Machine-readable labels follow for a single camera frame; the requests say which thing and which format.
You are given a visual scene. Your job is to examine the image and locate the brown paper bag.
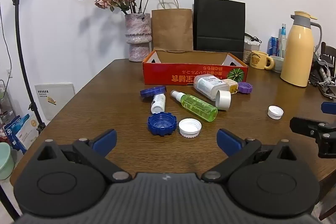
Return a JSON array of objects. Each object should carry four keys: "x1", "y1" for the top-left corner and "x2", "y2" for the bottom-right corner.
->
[{"x1": 151, "y1": 0, "x2": 194, "y2": 51}]

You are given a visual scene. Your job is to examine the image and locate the yellow bear mug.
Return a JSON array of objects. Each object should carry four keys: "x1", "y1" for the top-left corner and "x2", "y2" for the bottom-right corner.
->
[{"x1": 249, "y1": 50, "x2": 275, "y2": 70}]

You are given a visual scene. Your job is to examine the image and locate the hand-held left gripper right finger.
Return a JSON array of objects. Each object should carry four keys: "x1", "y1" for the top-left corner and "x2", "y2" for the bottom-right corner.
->
[{"x1": 201, "y1": 128, "x2": 298, "y2": 184}]

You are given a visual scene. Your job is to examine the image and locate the dark wooden chair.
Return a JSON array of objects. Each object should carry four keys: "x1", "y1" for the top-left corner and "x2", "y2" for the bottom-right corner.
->
[{"x1": 320, "y1": 42, "x2": 336, "y2": 67}]

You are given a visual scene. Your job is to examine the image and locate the white and yellow plug charger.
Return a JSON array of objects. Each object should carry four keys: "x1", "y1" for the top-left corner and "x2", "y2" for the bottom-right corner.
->
[{"x1": 226, "y1": 79, "x2": 240, "y2": 94}]

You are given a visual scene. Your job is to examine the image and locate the yellow thermos jug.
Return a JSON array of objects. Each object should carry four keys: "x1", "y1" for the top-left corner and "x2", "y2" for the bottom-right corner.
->
[{"x1": 280, "y1": 11, "x2": 323, "y2": 87}]

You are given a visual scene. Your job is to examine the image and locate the wire rack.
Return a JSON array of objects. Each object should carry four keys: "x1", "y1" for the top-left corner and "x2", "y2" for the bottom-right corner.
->
[{"x1": 0, "y1": 80, "x2": 13, "y2": 119}]

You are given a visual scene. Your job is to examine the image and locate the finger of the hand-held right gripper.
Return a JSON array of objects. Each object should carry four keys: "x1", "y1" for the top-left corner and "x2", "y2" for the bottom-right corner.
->
[
  {"x1": 321, "y1": 101, "x2": 336, "y2": 115},
  {"x1": 289, "y1": 117, "x2": 336, "y2": 159}
]

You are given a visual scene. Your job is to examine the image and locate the green plastic bin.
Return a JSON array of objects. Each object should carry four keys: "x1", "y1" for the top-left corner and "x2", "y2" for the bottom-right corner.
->
[{"x1": 0, "y1": 142, "x2": 15, "y2": 180}]

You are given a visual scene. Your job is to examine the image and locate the black cable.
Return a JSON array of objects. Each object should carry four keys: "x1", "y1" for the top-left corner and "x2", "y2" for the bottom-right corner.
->
[{"x1": 244, "y1": 33, "x2": 263, "y2": 44}]

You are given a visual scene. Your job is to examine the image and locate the wide white bottle cap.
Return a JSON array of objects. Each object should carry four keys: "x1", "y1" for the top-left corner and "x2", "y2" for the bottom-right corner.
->
[{"x1": 178, "y1": 118, "x2": 202, "y2": 138}]

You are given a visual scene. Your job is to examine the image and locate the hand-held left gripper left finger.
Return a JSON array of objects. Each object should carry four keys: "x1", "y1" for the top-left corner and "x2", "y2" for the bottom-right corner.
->
[{"x1": 37, "y1": 129, "x2": 132, "y2": 183}]

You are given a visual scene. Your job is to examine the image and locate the blue drink can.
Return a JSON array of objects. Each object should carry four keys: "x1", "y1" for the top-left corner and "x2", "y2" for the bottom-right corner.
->
[{"x1": 267, "y1": 36, "x2": 279, "y2": 57}]

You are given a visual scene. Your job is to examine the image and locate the blue scalloped bottle cap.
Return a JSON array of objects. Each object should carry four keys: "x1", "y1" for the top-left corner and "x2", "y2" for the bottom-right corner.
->
[{"x1": 147, "y1": 112, "x2": 179, "y2": 136}]

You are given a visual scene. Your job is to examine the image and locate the clear bottle with white beads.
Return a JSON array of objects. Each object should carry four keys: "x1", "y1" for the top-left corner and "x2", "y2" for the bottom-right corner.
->
[{"x1": 193, "y1": 75, "x2": 231, "y2": 102}]

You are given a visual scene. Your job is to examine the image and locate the small white bottle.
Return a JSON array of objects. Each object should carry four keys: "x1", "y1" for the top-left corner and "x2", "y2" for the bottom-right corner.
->
[{"x1": 151, "y1": 93, "x2": 166, "y2": 114}]

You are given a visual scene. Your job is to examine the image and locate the clear container of seeds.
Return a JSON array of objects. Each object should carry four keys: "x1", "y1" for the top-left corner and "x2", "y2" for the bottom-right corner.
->
[{"x1": 243, "y1": 40, "x2": 260, "y2": 64}]

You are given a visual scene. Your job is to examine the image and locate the small white ribbed cap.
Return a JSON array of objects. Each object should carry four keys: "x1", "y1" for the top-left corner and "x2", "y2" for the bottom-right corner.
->
[{"x1": 268, "y1": 105, "x2": 284, "y2": 119}]

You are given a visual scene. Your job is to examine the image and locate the white flat carton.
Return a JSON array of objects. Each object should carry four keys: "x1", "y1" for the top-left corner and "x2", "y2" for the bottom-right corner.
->
[{"x1": 35, "y1": 82, "x2": 76, "y2": 122}]

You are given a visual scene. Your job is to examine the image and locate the pink mottled vase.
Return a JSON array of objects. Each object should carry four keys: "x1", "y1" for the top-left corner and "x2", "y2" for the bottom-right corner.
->
[{"x1": 124, "y1": 13, "x2": 153, "y2": 62}]

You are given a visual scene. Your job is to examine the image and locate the tall white cup cap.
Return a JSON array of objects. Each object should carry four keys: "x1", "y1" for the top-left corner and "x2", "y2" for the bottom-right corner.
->
[{"x1": 215, "y1": 90, "x2": 232, "y2": 110}]

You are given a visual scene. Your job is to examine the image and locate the purple scalloped bottle cap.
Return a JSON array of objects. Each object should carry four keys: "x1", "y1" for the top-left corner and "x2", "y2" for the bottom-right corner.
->
[{"x1": 238, "y1": 82, "x2": 253, "y2": 94}]

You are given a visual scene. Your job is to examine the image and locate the red cardboard box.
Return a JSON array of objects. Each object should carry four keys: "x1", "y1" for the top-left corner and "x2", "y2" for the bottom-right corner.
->
[{"x1": 142, "y1": 49, "x2": 249, "y2": 86}]

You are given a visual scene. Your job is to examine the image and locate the black paper bag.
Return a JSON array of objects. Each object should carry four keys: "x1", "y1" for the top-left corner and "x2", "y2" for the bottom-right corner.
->
[{"x1": 193, "y1": 0, "x2": 246, "y2": 62}]

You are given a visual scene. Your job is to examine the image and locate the blue round jar lid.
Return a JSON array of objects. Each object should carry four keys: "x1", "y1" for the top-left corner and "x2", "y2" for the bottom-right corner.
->
[{"x1": 140, "y1": 85, "x2": 168, "y2": 98}]

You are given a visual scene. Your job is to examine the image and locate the grey ceramic mug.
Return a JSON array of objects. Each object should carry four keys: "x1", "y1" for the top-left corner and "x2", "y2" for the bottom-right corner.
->
[{"x1": 270, "y1": 55, "x2": 285, "y2": 73}]

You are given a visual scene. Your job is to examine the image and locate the clear soda bottle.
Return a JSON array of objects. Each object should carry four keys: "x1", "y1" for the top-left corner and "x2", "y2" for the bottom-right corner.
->
[{"x1": 278, "y1": 23, "x2": 288, "y2": 58}]

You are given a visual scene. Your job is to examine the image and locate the blue and white packages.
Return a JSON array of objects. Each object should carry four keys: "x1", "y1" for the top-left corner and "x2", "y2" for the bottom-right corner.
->
[{"x1": 4, "y1": 114, "x2": 34, "y2": 153}]

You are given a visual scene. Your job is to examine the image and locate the green spray bottle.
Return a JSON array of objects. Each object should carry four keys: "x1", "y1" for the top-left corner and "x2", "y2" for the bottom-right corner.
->
[{"x1": 171, "y1": 90, "x2": 218, "y2": 123}]

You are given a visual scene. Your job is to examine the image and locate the tangle of cables and devices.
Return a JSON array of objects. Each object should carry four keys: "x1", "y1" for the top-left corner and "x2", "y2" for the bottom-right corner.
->
[{"x1": 308, "y1": 53, "x2": 336, "y2": 100}]

